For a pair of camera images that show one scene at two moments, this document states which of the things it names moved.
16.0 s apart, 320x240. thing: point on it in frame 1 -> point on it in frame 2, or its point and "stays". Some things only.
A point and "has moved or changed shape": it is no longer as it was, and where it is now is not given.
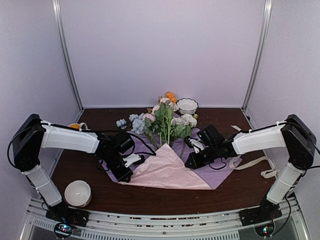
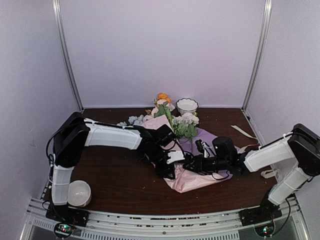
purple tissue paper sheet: (213, 174) has moved or changed shape
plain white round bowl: (78, 193) stays
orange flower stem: (171, 95) -> (164, 96)
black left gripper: (120, 176) -> (163, 172)
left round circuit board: (63, 230) stays
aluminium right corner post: (258, 56) stays
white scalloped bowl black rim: (187, 106) stays
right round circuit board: (265, 230) stays
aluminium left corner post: (56, 4) stays
